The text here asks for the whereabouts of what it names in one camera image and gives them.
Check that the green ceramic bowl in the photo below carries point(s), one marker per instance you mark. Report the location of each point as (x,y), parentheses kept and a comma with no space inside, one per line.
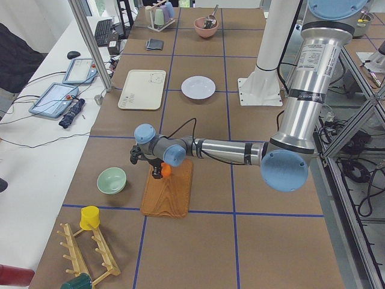
(112,180)

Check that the near teach pendant tablet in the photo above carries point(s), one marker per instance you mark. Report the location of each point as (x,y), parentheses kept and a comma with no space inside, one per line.
(55,100)

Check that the dark folded cloth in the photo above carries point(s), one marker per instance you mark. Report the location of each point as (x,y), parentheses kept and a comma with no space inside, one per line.
(154,45)

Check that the small black box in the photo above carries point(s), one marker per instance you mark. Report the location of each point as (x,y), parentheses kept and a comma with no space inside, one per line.
(114,47)

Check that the black keyboard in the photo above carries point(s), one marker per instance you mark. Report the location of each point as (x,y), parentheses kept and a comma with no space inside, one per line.
(102,32)

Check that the teach pendant tablet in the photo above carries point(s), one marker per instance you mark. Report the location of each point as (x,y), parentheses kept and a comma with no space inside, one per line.
(55,100)
(80,71)

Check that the cream rectangular tray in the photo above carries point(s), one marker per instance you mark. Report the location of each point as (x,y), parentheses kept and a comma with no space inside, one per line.
(143,90)

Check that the wooden cup rack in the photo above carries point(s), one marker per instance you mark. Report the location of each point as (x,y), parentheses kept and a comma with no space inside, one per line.
(89,254)

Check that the red cylinder object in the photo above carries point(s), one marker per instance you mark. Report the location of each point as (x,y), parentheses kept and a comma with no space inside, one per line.
(16,276)

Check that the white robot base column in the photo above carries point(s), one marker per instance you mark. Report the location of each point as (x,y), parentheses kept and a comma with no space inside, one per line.
(262,87)

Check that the aluminium frame post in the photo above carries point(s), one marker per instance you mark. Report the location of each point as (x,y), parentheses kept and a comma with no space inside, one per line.
(90,42)

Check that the metal scoop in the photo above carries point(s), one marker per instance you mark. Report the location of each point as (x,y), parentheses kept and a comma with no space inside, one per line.
(210,20)

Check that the white cup rack with cups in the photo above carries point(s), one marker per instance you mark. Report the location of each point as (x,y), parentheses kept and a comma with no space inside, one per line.
(160,15)

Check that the folded navy umbrella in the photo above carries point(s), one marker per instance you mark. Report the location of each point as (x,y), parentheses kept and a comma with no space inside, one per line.
(71,114)

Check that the small metal cylinder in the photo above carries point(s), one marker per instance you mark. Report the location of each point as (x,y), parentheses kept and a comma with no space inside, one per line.
(98,99)

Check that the white round plate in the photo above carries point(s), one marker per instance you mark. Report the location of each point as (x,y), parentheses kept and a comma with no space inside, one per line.
(198,87)

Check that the yellow plastic cup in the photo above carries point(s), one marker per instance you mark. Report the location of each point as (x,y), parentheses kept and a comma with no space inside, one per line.
(90,218)

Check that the orange fruit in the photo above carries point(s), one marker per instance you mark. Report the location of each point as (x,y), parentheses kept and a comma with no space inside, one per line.
(165,170)

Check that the far teach pendant tablet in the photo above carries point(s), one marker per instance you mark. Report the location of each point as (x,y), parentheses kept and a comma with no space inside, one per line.
(80,71)

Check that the wooden cutting board tray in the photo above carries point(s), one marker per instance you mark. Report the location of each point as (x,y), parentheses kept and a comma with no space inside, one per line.
(169,196)

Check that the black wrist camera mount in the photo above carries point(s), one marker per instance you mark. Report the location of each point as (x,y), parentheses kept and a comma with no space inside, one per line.
(136,154)

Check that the pink bowl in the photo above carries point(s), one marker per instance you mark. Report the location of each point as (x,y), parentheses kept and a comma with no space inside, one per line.
(202,31)

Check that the dark green cup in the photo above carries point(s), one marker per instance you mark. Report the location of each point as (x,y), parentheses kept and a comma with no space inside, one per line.
(83,281)

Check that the black computer mouse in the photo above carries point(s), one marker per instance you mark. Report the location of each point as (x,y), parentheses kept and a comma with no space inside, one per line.
(73,54)

